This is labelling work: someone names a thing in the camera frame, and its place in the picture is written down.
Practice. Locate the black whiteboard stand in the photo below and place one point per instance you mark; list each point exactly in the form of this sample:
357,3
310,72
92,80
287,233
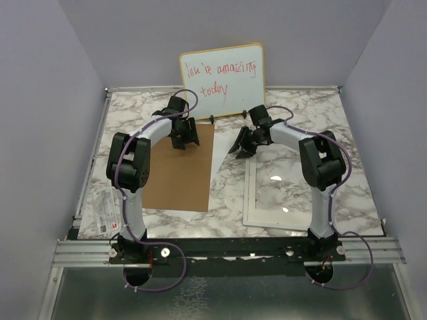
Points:
213,118

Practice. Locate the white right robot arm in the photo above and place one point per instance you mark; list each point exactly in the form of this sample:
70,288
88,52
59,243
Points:
325,164

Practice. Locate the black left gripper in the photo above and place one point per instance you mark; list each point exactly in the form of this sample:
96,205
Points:
191,134

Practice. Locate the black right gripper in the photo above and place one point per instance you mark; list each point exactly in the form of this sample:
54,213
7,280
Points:
237,146

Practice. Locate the yellow-rimmed whiteboard with writing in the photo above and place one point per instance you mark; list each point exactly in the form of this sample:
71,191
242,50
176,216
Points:
226,80

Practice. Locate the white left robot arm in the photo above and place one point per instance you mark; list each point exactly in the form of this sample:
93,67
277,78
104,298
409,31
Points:
128,165

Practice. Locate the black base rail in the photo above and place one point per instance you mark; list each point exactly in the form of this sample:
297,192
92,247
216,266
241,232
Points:
224,257

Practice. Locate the brown backing board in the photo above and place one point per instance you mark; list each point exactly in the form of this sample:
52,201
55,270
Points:
180,179

